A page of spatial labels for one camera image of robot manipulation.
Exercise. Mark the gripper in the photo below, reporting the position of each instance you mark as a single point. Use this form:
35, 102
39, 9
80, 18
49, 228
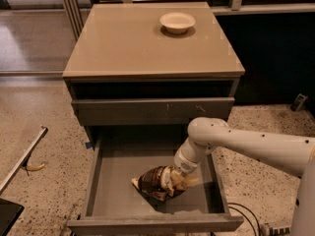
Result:
182, 165

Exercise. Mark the brown chip bag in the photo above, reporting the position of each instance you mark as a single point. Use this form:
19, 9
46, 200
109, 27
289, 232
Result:
149, 184

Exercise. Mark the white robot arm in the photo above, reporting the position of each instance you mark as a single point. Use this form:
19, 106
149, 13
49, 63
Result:
294, 155

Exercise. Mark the open grey middle drawer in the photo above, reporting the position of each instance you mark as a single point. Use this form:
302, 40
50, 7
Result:
114, 207

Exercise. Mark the closed grey top drawer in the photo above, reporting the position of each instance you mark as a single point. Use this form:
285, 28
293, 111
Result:
101, 112

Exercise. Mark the grey drawer cabinet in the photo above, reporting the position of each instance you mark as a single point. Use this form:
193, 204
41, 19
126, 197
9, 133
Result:
124, 52

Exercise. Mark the white power strip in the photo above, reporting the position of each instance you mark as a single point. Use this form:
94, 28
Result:
269, 229

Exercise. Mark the banana peel on floor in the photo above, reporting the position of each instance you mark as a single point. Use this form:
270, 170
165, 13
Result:
33, 168

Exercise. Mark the metal chair leg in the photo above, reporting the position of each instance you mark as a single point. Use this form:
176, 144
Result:
23, 160

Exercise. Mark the white paper bowl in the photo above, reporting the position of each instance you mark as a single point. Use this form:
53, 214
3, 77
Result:
177, 23

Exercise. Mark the small black floor device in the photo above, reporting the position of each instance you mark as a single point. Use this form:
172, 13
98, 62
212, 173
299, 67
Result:
298, 102

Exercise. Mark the black chair seat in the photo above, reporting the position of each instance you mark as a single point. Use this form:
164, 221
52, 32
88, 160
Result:
9, 213

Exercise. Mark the metal window frame rail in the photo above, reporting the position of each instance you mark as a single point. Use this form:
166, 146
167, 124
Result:
74, 15

